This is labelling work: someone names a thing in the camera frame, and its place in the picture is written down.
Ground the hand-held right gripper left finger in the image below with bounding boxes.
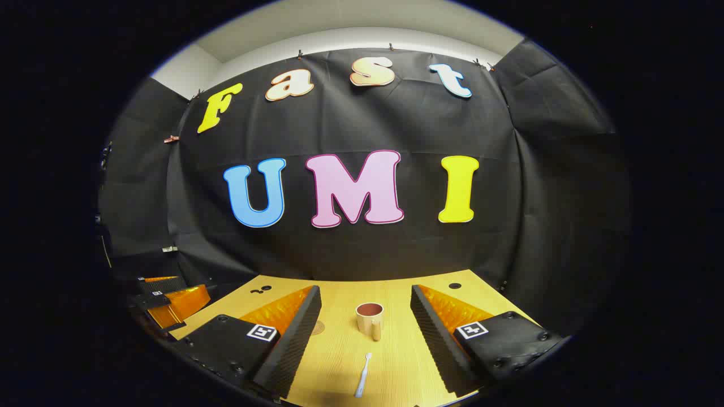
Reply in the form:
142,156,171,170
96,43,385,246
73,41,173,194
170,285,323,400

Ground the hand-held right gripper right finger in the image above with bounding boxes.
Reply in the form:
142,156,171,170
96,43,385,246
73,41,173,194
410,284,566,397

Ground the beige cup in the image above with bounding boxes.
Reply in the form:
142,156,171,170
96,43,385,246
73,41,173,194
355,302,385,341

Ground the grey toothbrush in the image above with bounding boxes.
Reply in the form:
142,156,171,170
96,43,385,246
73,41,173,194
355,353,373,398

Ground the wooden desktop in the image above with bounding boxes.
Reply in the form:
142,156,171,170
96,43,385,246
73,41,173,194
170,269,538,407

